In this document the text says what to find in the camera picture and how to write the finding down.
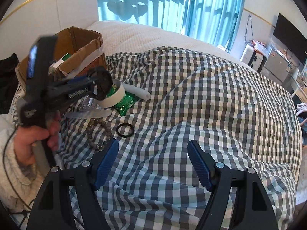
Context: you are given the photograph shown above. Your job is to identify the white tape roll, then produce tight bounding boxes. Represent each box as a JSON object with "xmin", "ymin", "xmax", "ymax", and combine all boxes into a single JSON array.
[{"xmin": 96, "ymin": 79, "xmax": 125, "ymax": 108}]

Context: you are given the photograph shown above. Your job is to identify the brown bead bracelet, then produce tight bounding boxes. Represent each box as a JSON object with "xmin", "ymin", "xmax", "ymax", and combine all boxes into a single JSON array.
[{"xmin": 85, "ymin": 117, "xmax": 115, "ymax": 152}]

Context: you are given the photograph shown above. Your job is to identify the green snack packet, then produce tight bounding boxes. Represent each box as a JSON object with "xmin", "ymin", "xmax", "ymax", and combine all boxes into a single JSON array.
[{"xmin": 108, "ymin": 87, "xmax": 139, "ymax": 116}]

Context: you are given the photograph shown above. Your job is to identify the white cylinder tube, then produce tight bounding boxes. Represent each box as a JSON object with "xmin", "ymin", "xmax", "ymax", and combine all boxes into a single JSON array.
[{"xmin": 122, "ymin": 83, "xmax": 151, "ymax": 101}]

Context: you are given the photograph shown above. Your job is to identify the white fluffy sleeve forearm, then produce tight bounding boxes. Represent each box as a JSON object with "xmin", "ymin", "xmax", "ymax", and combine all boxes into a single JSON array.
[{"xmin": 1, "ymin": 114, "xmax": 44, "ymax": 212}]

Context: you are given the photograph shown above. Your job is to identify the person's left hand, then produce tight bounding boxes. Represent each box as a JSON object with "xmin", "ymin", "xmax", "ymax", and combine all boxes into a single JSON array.
[{"xmin": 14, "ymin": 111, "xmax": 61, "ymax": 167}]

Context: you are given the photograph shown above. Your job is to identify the green white box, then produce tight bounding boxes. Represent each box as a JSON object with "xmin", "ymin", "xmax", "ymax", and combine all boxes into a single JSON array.
[{"xmin": 50, "ymin": 53, "xmax": 71, "ymax": 69}]

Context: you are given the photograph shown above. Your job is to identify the silver foil packet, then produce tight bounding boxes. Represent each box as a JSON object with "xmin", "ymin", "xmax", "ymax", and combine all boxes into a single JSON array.
[{"xmin": 77, "ymin": 96, "xmax": 104, "ymax": 112}]

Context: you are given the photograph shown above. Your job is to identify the black cloth bag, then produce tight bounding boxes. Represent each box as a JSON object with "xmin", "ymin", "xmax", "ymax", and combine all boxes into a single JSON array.
[{"xmin": 0, "ymin": 53, "xmax": 19, "ymax": 114}]

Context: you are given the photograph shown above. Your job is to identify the brown cardboard box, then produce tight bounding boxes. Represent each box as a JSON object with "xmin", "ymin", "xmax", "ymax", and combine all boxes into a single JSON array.
[{"xmin": 14, "ymin": 26, "xmax": 107, "ymax": 94}]

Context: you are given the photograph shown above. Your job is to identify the checkered bed sheet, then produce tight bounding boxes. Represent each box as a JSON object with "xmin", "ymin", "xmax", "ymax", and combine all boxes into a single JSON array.
[{"xmin": 57, "ymin": 46, "xmax": 304, "ymax": 230}]

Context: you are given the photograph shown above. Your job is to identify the white quilted mattress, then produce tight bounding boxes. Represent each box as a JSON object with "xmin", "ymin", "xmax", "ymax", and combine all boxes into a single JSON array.
[{"xmin": 88, "ymin": 20, "xmax": 252, "ymax": 70}]

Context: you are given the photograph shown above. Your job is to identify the white suitcase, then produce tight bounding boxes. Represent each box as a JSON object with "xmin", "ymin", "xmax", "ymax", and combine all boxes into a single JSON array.
[{"xmin": 240, "ymin": 44, "xmax": 267, "ymax": 72}]

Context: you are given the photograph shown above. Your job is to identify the blue window curtain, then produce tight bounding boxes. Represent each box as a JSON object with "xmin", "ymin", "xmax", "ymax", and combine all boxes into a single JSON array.
[{"xmin": 97, "ymin": 0, "xmax": 245, "ymax": 52}]

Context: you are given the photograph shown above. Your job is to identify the black rubber ring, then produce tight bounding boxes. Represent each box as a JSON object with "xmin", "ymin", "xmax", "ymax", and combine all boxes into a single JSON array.
[{"xmin": 116, "ymin": 123, "xmax": 134, "ymax": 139}]

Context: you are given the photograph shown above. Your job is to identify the black wall television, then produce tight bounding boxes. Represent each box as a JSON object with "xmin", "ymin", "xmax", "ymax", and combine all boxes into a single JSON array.
[{"xmin": 273, "ymin": 13, "xmax": 306, "ymax": 64}]

